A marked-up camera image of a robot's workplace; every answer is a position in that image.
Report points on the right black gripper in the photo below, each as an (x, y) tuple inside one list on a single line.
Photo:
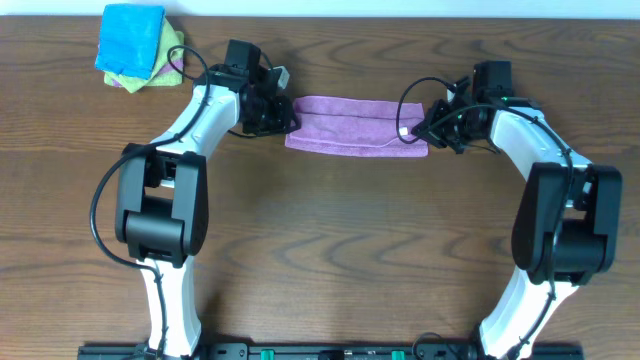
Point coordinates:
[(441, 129)]

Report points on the blue folded cloth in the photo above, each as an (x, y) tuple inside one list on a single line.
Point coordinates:
[(129, 39)]

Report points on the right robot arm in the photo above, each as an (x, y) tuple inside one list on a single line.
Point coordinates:
[(565, 230)]

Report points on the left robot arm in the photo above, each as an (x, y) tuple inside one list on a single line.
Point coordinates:
[(162, 210)]

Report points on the green folded cloth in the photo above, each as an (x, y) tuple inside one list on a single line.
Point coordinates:
[(166, 70)]

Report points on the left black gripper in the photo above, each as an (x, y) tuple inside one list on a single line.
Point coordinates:
[(276, 118)]

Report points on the purple microfiber cloth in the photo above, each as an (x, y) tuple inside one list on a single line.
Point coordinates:
[(356, 128)]

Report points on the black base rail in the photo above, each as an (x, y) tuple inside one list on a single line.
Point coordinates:
[(242, 351)]

